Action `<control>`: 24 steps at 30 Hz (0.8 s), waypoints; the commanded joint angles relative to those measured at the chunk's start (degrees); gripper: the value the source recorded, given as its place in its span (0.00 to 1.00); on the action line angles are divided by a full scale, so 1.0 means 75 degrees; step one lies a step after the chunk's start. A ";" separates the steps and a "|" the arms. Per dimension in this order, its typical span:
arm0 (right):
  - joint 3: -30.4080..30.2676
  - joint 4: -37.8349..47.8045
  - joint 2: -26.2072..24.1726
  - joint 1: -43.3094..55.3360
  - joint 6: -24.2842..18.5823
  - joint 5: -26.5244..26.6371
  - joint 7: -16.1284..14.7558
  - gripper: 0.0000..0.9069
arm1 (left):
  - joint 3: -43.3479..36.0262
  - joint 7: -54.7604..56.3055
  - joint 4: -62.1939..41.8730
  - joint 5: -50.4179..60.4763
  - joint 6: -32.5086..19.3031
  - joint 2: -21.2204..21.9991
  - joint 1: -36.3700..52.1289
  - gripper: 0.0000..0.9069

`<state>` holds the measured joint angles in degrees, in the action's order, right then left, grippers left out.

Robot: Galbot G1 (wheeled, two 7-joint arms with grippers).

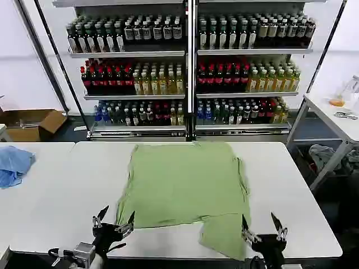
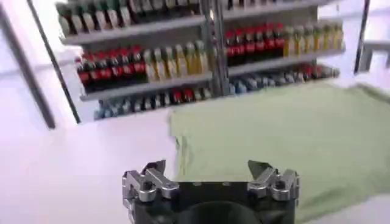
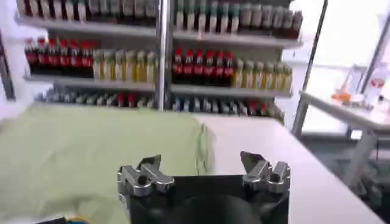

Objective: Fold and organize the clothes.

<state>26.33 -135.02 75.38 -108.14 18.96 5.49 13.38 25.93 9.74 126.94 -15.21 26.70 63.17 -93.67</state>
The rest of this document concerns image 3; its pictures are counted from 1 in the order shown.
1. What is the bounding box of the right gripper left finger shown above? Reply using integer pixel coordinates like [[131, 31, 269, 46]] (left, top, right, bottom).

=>
[[117, 154, 175, 197]]

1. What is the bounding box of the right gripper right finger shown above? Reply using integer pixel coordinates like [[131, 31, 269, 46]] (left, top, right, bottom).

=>
[[239, 151, 291, 194]]

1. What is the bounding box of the green shirt with red print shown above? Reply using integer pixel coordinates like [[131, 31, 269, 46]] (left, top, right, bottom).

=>
[[0, 103, 216, 224]]

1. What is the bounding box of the white side table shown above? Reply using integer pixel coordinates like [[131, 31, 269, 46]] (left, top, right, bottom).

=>
[[291, 91, 390, 189]]

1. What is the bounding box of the orange object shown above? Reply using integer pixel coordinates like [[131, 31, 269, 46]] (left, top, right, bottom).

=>
[[331, 91, 353, 106]]

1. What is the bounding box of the shelf rack with bottles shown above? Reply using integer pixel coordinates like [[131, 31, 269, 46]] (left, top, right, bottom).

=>
[[15, 0, 304, 122]]

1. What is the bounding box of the clear plastic bottle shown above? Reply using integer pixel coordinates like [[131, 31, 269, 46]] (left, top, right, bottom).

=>
[[365, 65, 390, 104]]

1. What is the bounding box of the black frame pole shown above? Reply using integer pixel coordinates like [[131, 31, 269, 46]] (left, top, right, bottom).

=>
[[0, 30, 16, 101], [301, 0, 328, 92]]

